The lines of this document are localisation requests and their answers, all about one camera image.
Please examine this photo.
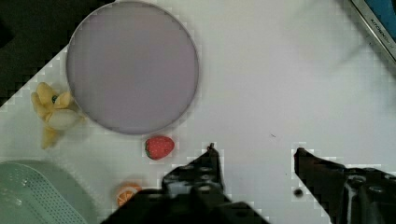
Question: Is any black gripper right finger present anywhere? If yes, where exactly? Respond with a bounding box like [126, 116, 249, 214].
[293, 147, 396, 224]

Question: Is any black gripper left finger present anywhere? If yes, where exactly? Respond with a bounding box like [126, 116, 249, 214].
[102, 145, 268, 224]

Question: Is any red toy strawberry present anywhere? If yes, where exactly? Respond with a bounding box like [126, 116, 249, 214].
[145, 136, 175, 161]

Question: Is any orange slice toy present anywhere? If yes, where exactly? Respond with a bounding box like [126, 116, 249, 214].
[117, 183, 142, 207]

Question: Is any round lilac plate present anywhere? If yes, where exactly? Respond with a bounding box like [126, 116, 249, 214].
[66, 1, 200, 134]

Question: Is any peeled toy banana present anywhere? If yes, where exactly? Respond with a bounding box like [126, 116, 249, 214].
[31, 82, 83, 149]

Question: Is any green perforated colander basket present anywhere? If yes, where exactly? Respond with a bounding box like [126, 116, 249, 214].
[0, 161, 97, 224]

